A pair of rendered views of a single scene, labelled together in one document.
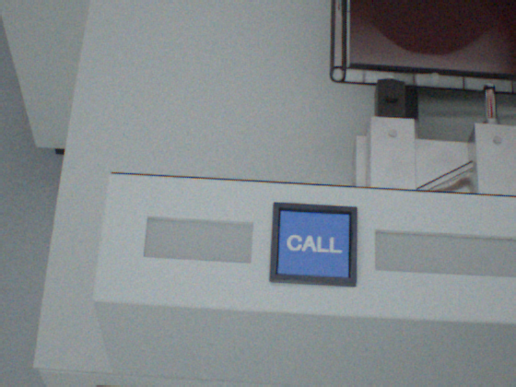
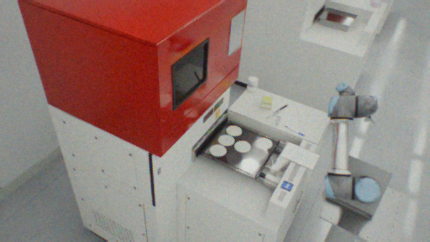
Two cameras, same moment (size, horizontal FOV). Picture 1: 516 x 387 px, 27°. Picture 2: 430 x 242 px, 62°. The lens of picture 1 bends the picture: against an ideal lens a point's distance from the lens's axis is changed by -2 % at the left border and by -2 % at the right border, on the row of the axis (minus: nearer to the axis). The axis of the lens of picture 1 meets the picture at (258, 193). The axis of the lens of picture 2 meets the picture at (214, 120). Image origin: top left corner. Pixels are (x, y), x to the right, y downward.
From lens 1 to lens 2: 1.53 m
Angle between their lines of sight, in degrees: 43
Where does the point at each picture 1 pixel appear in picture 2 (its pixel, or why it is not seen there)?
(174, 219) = (278, 197)
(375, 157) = (271, 179)
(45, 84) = not seen: outside the picture
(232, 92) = (243, 194)
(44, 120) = not seen: outside the picture
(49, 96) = not seen: outside the picture
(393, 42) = (254, 170)
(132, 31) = (227, 201)
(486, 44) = (259, 161)
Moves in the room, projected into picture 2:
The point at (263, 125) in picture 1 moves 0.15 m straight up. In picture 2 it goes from (250, 193) to (254, 176)
